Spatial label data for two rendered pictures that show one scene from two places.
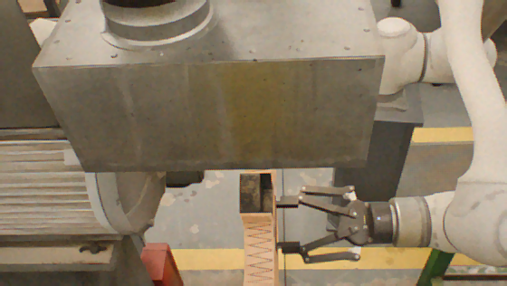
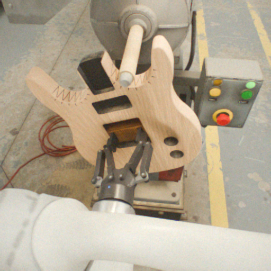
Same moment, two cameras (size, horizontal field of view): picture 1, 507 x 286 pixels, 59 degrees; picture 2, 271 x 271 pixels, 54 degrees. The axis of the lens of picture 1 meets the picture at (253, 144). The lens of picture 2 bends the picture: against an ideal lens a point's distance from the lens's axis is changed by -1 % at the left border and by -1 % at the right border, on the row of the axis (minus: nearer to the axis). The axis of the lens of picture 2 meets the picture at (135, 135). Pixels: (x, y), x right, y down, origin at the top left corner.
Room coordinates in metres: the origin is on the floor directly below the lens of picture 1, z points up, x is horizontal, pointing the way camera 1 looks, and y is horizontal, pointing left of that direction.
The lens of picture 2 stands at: (0.49, -0.48, 1.57)
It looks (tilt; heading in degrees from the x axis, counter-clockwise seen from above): 49 degrees down; 91
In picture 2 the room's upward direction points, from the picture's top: straight up
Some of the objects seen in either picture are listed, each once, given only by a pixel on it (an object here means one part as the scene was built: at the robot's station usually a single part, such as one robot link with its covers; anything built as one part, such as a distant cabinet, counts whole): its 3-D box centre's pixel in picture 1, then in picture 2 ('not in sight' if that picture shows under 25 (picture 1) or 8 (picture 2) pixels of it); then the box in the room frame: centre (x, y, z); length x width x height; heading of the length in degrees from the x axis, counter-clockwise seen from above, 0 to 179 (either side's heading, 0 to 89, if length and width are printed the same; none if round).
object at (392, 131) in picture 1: (367, 158); not in sight; (1.18, -0.45, 0.35); 0.28 x 0.28 x 0.70; 77
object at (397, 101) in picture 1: (374, 86); not in sight; (1.18, -0.43, 0.73); 0.22 x 0.18 x 0.06; 77
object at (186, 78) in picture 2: not in sight; (196, 79); (0.67, 0.24, 1.02); 0.19 x 0.04 x 0.04; 175
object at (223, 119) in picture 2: not in sight; (223, 118); (0.74, 0.11, 0.97); 0.04 x 0.04 x 0.04; 85
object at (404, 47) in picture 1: (389, 53); not in sight; (1.18, -0.46, 0.87); 0.18 x 0.16 x 0.22; 80
